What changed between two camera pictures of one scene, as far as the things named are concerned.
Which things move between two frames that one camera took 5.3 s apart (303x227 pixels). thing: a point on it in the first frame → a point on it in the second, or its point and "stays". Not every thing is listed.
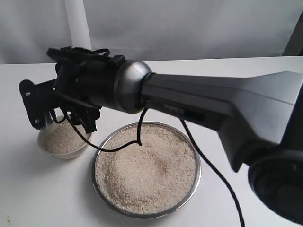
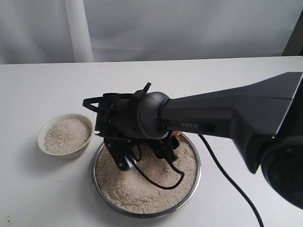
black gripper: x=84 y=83 → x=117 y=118
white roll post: x=78 y=24 stays
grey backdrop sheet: x=138 y=30 stays
